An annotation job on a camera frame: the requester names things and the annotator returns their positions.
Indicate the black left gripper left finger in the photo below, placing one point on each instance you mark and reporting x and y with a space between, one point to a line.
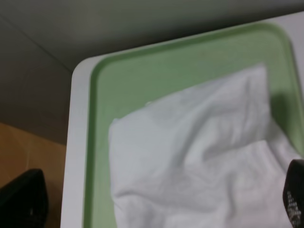
24 201

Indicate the white short sleeve t-shirt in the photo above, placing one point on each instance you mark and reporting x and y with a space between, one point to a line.
209 156

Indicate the green plastic tray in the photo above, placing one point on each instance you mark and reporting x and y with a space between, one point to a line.
123 82

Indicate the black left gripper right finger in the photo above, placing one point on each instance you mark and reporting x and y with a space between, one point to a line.
293 193

